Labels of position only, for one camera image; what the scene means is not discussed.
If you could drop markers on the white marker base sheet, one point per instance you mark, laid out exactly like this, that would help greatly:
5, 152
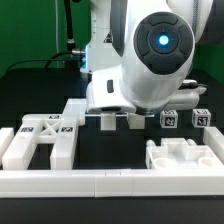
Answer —
75, 107

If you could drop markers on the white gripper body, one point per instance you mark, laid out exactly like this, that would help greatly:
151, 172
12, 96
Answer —
108, 93

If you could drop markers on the white tagged chair nut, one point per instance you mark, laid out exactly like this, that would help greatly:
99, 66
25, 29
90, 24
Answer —
169, 119

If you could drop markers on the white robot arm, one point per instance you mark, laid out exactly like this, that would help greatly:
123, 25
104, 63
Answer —
141, 52

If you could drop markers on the white chair back frame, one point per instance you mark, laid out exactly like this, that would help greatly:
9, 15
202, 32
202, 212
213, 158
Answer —
59, 130

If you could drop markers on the white U-shaped fence frame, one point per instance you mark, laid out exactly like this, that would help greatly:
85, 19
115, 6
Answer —
115, 183

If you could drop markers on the white chair seat plate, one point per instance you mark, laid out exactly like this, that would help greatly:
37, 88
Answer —
177, 153

